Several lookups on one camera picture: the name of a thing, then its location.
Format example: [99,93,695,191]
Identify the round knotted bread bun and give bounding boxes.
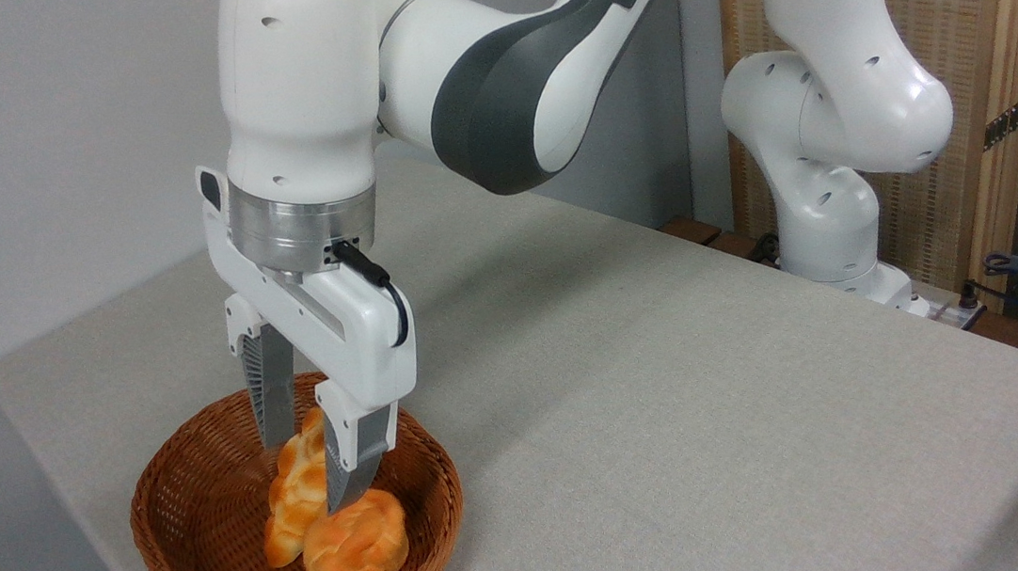
[294,484,414,571]

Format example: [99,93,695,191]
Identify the long braided bread loaf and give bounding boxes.
[249,404,342,571]

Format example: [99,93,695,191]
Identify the black plug at robot base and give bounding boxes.
[956,278,987,317]

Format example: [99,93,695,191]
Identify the wooden woven folding screen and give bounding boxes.
[710,0,1018,342]

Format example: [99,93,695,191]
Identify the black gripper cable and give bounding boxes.
[328,232,413,355]

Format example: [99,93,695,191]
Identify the brown wooden bench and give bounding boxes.
[660,207,785,281]

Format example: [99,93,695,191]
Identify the brown wicker basket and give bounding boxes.
[117,357,472,571]

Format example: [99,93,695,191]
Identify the dark metal screen hinge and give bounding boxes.
[978,92,1018,152]

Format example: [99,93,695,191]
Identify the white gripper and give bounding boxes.
[195,145,436,526]

